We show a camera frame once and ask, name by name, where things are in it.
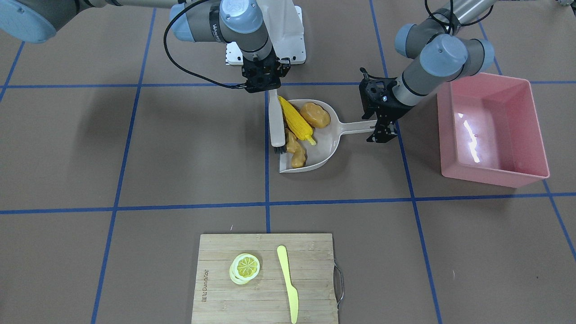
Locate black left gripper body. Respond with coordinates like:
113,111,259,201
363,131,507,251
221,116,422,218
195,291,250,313
359,67,412,122

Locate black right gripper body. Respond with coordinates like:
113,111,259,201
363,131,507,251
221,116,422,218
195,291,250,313
242,50,291,94

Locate white brush with black bristles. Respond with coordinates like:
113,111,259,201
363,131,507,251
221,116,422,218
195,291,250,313
268,90,286,154

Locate toy potato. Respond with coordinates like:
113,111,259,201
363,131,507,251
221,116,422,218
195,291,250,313
300,101,331,129

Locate toy yellow corn cob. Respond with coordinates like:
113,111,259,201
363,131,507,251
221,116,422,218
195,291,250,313
278,96,317,146

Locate white plastic dustpan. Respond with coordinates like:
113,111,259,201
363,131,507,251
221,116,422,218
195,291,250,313
279,99,376,174

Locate toy ginger root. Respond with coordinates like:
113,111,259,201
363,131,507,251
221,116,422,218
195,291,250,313
284,128,307,168

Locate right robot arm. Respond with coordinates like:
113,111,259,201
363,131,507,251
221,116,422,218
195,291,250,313
1,0,291,94

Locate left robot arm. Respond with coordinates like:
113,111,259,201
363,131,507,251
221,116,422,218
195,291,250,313
359,0,495,143

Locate pink plastic bin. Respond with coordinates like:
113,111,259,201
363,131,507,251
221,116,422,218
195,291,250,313
437,72,550,188

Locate wooden cutting board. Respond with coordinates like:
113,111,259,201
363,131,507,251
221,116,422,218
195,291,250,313
191,234,339,324

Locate yellow plastic knife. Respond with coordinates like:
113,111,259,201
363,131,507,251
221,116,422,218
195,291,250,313
276,245,300,324

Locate toy lemon slices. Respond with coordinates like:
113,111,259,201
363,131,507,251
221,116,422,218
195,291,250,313
229,253,261,285

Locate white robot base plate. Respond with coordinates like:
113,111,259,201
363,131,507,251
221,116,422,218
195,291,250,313
253,0,306,64

